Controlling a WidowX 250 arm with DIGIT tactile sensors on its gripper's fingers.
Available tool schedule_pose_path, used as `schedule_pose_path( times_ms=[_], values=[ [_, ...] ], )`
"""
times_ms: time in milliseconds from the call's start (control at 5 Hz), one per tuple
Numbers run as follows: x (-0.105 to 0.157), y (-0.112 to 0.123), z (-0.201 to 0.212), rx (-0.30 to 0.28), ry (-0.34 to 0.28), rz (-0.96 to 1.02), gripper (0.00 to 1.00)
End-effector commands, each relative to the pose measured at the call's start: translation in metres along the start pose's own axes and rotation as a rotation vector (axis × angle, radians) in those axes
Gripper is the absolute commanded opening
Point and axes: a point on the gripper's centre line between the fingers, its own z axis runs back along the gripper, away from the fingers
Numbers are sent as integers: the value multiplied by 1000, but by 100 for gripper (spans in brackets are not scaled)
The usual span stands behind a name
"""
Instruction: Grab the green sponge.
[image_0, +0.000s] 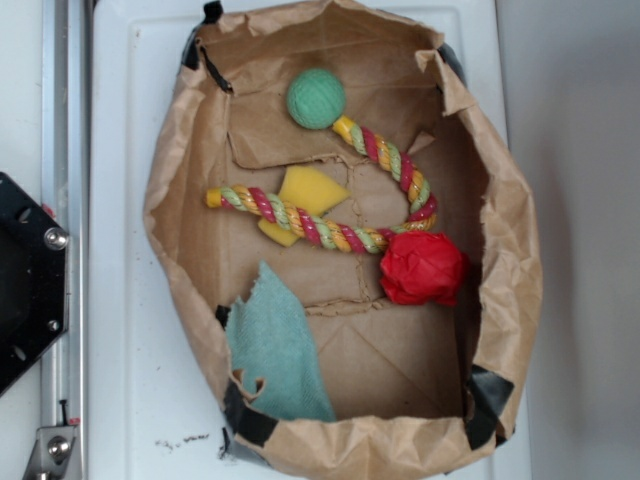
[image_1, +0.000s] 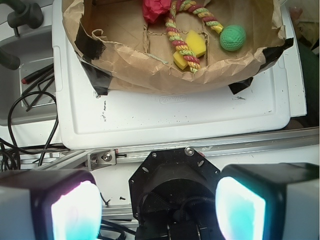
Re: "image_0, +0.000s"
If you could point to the yellow and green sponge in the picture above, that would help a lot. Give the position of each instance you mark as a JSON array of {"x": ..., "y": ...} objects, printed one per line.
[{"x": 309, "y": 189}]

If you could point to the green rubber ball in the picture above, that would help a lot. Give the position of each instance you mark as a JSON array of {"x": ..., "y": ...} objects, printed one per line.
[{"x": 308, "y": 99}]

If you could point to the white tray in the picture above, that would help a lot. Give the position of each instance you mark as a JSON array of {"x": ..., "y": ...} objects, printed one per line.
[{"x": 151, "y": 414}]

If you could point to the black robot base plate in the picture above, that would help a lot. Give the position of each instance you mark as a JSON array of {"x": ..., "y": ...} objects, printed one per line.
[{"x": 33, "y": 281}]

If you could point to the aluminium rail frame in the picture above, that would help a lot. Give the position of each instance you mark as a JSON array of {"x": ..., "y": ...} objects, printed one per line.
[{"x": 66, "y": 115}]

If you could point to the red crumpled paper ball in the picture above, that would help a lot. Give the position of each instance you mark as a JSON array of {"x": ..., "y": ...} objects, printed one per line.
[{"x": 421, "y": 267}]

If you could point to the metal corner bracket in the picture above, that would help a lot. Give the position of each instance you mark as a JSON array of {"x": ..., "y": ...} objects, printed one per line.
[{"x": 55, "y": 455}]

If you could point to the multicolour twisted rope toy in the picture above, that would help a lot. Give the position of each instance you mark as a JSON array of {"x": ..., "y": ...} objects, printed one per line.
[{"x": 324, "y": 232}]

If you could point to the brown paper bag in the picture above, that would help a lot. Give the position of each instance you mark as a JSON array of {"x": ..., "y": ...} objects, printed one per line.
[{"x": 417, "y": 390}]

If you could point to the teal torn cloth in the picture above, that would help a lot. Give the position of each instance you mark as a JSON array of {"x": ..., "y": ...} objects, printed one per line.
[{"x": 273, "y": 348}]

